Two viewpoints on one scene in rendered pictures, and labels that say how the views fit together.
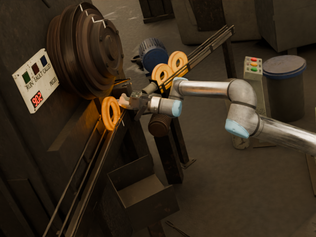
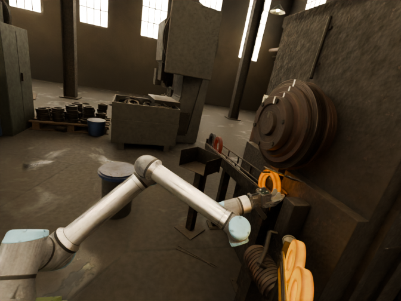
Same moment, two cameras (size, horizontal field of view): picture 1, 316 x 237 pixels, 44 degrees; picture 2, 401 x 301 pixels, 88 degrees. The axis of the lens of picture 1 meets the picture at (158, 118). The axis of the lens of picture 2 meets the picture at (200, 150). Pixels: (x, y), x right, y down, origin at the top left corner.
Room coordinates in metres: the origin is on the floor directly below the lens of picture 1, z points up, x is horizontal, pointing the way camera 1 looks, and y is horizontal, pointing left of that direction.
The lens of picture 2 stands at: (2.51, -0.81, 1.28)
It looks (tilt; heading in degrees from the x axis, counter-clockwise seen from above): 19 degrees down; 142
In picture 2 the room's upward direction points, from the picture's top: 10 degrees clockwise
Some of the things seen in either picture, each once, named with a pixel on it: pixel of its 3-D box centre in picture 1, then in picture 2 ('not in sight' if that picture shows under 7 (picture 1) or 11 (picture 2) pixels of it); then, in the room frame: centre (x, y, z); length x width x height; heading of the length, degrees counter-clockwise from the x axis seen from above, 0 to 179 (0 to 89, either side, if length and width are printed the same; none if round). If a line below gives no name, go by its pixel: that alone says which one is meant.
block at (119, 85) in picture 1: (125, 102); (290, 220); (2.10, 0.16, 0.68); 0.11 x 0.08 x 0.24; 70
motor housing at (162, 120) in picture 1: (168, 146); (253, 299); (2.14, -0.01, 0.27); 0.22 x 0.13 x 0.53; 160
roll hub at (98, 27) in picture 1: (108, 48); (270, 123); (1.85, 0.14, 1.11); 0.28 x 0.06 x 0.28; 160
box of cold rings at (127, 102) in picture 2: not in sight; (144, 121); (-0.94, 0.53, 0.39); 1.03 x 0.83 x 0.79; 74
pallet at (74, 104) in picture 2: not in sight; (75, 114); (-1.98, -0.42, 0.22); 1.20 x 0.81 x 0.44; 75
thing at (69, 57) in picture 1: (90, 51); (286, 125); (1.88, 0.23, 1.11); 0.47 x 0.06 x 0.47; 160
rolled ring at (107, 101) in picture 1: (111, 113); (268, 184); (1.88, 0.24, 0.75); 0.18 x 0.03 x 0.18; 160
